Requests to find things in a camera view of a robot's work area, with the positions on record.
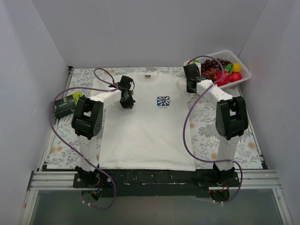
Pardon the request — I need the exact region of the white t-shirt daisy print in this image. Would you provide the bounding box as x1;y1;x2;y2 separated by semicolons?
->
98;71;195;171

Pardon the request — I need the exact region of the white plastic fruit basket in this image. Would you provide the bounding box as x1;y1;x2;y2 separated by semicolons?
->
183;50;251;90

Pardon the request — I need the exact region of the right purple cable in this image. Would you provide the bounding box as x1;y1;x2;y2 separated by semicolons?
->
182;55;242;204

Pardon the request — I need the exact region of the red apple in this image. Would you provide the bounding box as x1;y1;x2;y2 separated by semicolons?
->
231;72;242;82

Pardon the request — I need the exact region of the dark purple grape bunch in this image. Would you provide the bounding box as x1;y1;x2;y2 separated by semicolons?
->
201;58;231;72

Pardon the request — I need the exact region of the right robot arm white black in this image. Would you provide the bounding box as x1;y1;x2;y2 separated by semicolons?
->
182;63;248;186

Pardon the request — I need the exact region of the yellow lemon back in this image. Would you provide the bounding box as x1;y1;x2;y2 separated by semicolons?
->
232;63;242;72

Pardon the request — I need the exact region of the red grape bunch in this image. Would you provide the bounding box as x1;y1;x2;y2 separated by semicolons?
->
202;68;219;81

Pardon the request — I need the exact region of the black green cardboard box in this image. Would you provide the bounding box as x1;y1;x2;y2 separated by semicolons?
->
52;92;83;120

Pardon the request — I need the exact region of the red dragon fruit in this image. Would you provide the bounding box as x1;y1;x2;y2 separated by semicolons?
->
213;70;232;87

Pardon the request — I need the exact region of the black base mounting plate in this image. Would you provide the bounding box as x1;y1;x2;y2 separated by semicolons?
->
73;167;240;198

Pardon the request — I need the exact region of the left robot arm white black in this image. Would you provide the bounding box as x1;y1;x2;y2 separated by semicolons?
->
71;76;135;188

